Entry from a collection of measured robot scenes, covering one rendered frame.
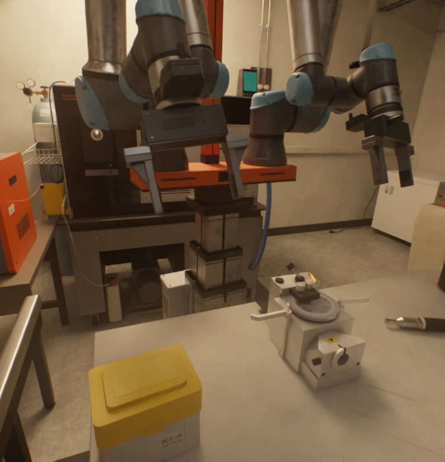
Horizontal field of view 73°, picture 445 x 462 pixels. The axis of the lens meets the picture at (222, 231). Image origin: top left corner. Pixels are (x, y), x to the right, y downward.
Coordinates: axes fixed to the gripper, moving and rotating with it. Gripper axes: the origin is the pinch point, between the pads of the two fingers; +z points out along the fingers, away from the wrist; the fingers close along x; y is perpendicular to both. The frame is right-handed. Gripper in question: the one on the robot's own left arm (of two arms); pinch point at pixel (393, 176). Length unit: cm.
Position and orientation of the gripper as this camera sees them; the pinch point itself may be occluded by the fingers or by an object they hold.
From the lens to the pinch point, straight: 82.3
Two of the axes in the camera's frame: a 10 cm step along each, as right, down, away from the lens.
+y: 5.9, -1.1, -8.0
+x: 8.0, -0.5, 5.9
